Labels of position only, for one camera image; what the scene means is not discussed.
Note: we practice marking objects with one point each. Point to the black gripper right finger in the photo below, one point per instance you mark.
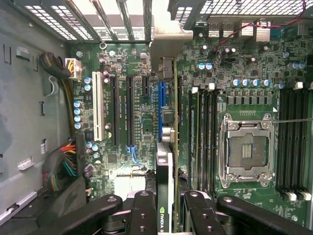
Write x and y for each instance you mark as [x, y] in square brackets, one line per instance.
[244, 218]

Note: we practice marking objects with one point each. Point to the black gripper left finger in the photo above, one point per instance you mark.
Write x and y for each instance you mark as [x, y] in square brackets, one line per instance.
[97, 218]

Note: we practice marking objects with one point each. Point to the silver finned heat sink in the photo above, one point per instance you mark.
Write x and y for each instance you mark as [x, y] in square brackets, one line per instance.
[127, 183]

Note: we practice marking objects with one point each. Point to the metal CPU socket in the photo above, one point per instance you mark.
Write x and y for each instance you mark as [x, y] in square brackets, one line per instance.
[247, 149]

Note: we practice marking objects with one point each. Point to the black RAM slot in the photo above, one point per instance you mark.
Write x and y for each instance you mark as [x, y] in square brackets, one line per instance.
[290, 142]
[282, 142]
[208, 137]
[305, 142]
[202, 137]
[297, 142]
[214, 137]

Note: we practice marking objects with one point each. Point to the long black expansion slot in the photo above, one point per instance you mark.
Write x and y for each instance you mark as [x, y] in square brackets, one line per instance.
[115, 110]
[130, 110]
[179, 110]

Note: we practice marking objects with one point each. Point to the metal socket locking lever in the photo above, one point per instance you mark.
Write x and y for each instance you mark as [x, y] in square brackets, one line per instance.
[293, 120]

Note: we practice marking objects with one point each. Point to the white expansion slot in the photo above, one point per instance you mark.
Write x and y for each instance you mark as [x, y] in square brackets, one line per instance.
[98, 105]

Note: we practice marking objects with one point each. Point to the green motherboard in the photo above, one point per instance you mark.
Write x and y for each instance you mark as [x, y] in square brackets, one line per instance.
[146, 110]

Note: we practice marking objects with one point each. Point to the open gray PC case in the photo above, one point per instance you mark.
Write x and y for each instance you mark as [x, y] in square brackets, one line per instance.
[24, 110]

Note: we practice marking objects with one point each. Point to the blue expansion slot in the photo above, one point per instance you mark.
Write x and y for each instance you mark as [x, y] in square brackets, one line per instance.
[162, 102]

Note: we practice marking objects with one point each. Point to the short black expansion slot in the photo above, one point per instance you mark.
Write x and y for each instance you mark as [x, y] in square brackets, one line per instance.
[146, 85]

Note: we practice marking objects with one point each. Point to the black service label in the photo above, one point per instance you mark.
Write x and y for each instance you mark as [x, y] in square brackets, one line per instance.
[138, 34]

